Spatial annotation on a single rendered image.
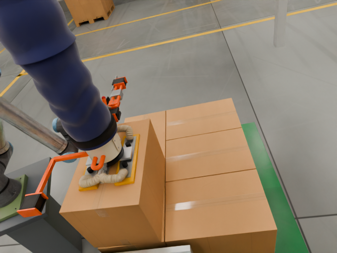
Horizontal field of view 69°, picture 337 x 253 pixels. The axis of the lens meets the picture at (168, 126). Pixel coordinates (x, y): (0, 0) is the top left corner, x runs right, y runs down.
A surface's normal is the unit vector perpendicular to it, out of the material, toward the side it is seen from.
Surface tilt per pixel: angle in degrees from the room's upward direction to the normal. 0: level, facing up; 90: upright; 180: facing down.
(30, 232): 90
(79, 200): 0
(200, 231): 0
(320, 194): 0
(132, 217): 90
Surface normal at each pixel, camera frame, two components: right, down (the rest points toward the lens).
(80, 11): 0.00, 0.65
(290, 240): -0.23, -0.73
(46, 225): 0.32, 0.56
